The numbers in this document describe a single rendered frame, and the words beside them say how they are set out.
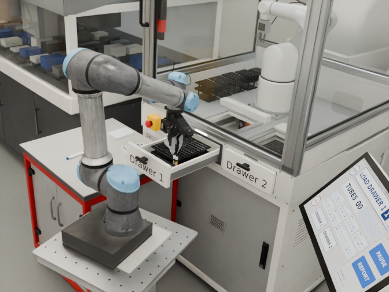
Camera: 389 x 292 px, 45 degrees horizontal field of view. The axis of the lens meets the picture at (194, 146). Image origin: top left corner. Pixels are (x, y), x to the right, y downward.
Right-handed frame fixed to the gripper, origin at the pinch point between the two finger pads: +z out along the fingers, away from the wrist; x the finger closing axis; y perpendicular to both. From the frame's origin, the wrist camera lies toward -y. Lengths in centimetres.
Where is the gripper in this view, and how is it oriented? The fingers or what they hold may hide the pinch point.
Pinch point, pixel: (175, 151)
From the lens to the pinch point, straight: 206.4
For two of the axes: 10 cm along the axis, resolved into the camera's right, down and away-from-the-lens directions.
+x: -7.2, 2.5, -6.5
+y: -6.9, -3.7, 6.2
